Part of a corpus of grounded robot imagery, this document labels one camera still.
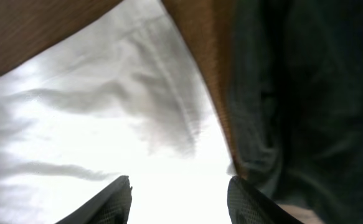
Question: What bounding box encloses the dark navy garment pile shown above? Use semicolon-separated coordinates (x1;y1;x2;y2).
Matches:
228;0;363;223

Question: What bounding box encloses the white t-shirt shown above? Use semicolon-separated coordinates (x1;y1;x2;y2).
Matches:
0;1;231;223

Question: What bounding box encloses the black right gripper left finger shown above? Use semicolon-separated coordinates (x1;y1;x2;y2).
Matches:
57;175;133;224

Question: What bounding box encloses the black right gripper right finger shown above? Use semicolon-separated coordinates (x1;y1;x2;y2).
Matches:
227;175;303;224

